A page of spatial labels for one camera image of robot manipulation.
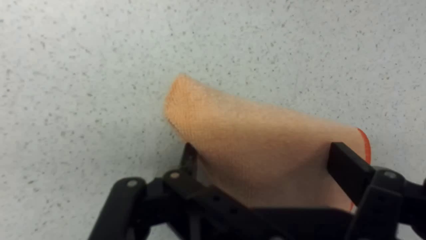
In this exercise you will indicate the orange cloth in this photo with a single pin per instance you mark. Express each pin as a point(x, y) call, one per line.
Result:
point(257, 141)

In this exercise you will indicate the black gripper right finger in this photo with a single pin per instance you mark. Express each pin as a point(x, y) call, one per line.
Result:
point(381, 200)

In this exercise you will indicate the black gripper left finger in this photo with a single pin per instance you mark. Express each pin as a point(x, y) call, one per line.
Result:
point(177, 200)

